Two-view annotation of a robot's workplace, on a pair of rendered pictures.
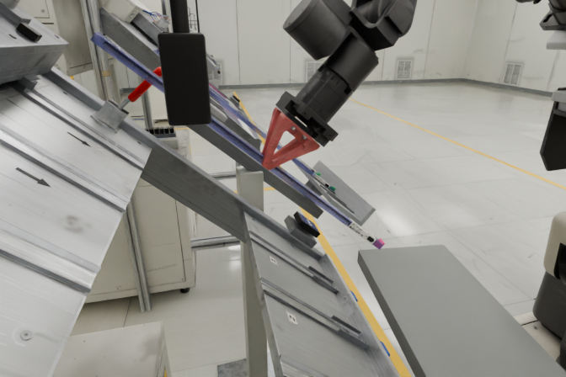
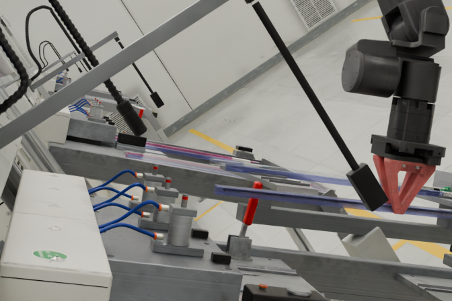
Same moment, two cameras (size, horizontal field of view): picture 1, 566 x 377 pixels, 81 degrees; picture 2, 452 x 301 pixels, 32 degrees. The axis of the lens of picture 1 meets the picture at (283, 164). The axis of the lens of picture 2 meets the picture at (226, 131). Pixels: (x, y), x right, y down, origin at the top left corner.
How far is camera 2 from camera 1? 0.62 m
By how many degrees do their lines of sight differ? 11
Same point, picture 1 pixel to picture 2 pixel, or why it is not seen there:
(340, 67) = (412, 93)
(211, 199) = (358, 277)
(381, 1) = (411, 20)
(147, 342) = not seen: outside the picture
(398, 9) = (430, 19)
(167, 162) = (300, 265)
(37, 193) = not seen: outside the picture
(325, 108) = (420, 132)
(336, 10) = (380, 52)
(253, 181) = (374, 244)
